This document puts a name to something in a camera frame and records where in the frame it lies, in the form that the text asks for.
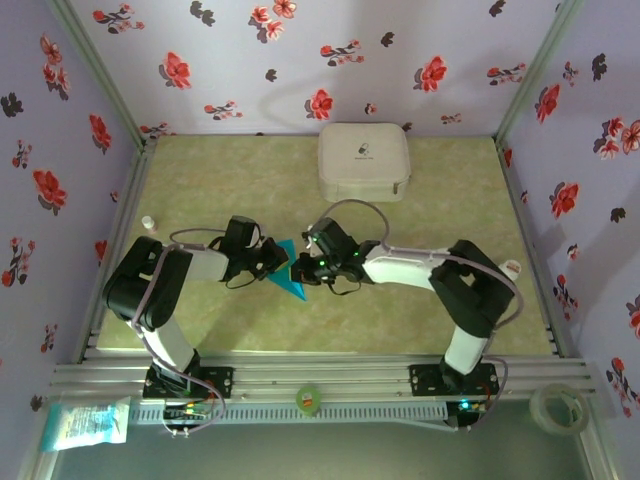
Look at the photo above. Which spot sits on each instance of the white zippered medicine case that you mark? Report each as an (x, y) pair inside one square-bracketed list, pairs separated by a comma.
[(362, 160)]

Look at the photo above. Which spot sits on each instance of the white bottle orange label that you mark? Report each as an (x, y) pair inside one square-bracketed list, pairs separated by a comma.
[(512, 266)]

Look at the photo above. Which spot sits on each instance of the aluminium side rail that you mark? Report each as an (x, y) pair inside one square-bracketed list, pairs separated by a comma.
[(517, 200), (129, 200)]

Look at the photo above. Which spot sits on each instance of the blue cloth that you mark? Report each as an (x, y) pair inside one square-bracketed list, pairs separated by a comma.
[(290, 287)]

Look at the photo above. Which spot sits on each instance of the blue white wipes packet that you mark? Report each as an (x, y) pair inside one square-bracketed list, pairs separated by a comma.
[(85, 425)]

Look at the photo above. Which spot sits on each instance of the small green tape roll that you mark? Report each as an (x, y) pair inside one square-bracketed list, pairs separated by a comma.
[(308, 399)]

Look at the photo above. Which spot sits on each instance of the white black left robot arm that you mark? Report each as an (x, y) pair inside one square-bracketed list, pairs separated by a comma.
[(145, 290)]

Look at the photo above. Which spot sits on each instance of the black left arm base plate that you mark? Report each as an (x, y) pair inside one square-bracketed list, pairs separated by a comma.
[(222, 381)]

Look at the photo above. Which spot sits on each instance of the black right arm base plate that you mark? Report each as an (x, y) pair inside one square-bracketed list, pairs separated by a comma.
[(422, 380)]

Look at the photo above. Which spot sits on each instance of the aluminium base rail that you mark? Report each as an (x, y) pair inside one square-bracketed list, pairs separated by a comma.
[(325, 372)]

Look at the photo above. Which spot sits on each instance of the aluminium frame leg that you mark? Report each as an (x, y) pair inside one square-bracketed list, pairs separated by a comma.
[(35, 465), (600, 460)]

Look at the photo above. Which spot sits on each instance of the aluminium corner post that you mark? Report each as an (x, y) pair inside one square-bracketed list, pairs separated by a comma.
[(104, 75), (534, 75)]

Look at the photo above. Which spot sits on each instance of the clear tape roll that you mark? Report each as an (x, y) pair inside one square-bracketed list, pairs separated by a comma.
[(537, 410)]

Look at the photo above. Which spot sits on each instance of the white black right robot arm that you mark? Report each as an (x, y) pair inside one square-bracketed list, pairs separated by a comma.
[(470, 295)]

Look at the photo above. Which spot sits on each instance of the small white pink-capped bottle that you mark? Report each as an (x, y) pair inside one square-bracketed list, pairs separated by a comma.
[(149, 225)]

